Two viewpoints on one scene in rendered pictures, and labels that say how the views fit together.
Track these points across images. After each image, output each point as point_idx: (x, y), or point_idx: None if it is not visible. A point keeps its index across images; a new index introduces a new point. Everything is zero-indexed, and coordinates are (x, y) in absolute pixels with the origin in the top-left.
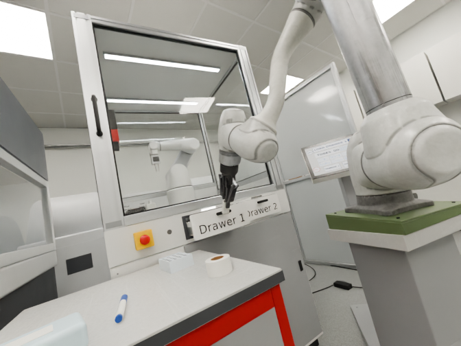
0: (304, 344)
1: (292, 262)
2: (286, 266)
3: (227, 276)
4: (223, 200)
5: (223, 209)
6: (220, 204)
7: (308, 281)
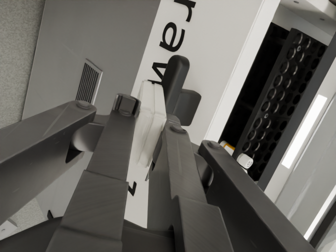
0: (23, 112)
1: (61, 212)
2: (66, 193)
3: None
4: (153, 118)
5: (141, 89)
6: (275, 193)
7: (39, 203)
